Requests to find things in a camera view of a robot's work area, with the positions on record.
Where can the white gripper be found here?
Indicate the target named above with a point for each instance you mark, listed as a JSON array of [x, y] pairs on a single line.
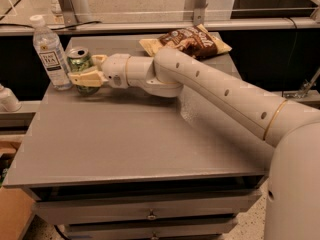
[[115, 70]]

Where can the green soda can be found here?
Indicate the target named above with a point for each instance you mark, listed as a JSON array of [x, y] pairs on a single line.
[[79, 59]]

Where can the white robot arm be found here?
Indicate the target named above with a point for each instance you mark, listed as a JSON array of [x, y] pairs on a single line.
[[293, 129]]

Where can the clear plastic water bottle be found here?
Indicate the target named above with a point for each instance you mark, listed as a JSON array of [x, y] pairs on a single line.
[[51, 53]]

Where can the white pipe at left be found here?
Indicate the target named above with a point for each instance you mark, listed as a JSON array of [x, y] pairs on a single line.
[[8, 100]]

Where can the grey drawer cabinet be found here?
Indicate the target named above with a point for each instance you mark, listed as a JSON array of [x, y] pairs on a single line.
[[120, 143]]

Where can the brown chip bag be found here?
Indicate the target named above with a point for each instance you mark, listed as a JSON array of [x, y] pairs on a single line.
[[194, 41]]

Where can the upper grey drawer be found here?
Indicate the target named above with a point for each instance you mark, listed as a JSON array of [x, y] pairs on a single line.
[[147, 207]]

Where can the grey drawer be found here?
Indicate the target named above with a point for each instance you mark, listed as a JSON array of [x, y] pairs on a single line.
[[152, 230], [147, 207]]

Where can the cardboard box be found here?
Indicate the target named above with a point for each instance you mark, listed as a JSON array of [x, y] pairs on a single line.
[[15, 205]]

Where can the lower grey drawer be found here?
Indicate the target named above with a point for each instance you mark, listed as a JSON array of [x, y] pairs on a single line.
[[152, 230]]

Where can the metal railing frame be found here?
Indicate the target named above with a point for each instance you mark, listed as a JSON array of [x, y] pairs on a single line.
[[133, 16]]

